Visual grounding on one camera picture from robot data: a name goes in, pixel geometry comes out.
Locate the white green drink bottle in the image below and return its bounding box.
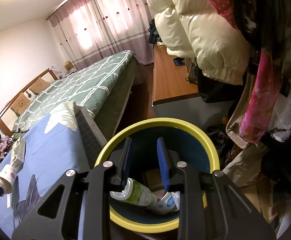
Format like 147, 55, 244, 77
110, 178, 157, 207

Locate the white blue printed cup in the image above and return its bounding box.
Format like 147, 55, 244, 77
148, 192, 177, 215

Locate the yellow rimmed blue trash bin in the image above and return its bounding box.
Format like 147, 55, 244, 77
96, 118, 220, 233

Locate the wooden long desk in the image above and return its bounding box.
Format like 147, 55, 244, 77
151, 43, 211, 123

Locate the blue star patterned cloth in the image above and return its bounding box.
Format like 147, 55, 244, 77
0, 101, 106, 240

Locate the green checked bed quilt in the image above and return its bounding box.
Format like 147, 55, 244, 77
12, 50, 135, 133

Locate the white patterned carton box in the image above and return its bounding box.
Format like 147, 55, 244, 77
10, 137, 26, 172

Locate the pink floral garment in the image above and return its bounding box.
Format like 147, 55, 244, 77
239, 48, 282, 143

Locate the dark clothes pile on desk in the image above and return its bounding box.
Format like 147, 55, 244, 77
148, 19, 164, 46

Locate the white paper cup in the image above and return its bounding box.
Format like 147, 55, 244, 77
0, 164, 17, 194

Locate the small cardboard box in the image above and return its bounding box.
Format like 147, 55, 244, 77
64, 61, 74, 72

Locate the cream puffer jacket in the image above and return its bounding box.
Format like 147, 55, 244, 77
146, 0, 250, 85

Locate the right tan pillow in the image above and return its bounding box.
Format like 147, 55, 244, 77
29, 77, 50, 95

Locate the tan pillow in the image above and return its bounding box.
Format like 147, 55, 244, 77
29, 77, 50, 95
10, 93, 32, 116

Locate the left tan pillow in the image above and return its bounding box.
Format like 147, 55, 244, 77
10, 93, 32, 116

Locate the wooden bed headboard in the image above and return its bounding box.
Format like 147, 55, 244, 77
0, 69, 58, 137

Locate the pink window curtain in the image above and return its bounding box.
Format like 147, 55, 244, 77
48, 0, 154, 70

